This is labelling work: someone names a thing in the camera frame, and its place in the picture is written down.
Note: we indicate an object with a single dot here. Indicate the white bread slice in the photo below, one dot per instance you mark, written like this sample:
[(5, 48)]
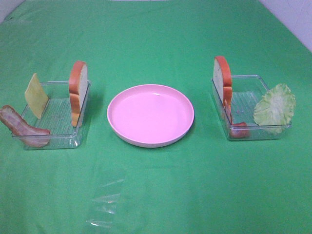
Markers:
[(77, 89), (222, 79)]

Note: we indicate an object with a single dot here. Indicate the bacon strip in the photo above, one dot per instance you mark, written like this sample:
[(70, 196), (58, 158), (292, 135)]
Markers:
[(19, 127), (238, 132)]

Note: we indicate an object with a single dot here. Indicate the green lettuce leaf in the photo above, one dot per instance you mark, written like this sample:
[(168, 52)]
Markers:
[(275, 109)]

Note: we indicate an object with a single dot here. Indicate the pink round plate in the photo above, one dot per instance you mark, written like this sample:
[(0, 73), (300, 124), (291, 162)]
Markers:
[(150, 115)]

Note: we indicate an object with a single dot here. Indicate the clear plastic bag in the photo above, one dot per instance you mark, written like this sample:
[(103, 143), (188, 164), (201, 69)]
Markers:
[(104, 202)]

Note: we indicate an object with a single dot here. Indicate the green tablecloth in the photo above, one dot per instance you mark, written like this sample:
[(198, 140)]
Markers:
[(203, 184)]

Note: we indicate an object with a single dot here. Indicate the clear right plastic tray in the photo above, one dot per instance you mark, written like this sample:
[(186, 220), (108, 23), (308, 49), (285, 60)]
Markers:
[(247, 92)]

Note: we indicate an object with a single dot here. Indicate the clear plastic tray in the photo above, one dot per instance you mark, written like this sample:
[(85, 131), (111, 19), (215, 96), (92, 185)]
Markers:
[(247, 92), (56, 118)]

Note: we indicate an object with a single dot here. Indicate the clear left plastic tray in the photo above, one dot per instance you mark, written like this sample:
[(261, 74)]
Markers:
[(56, 118)]

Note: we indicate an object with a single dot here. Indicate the yellow cheese slice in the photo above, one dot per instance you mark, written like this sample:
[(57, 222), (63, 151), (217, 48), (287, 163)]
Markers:
[(35, 96)]

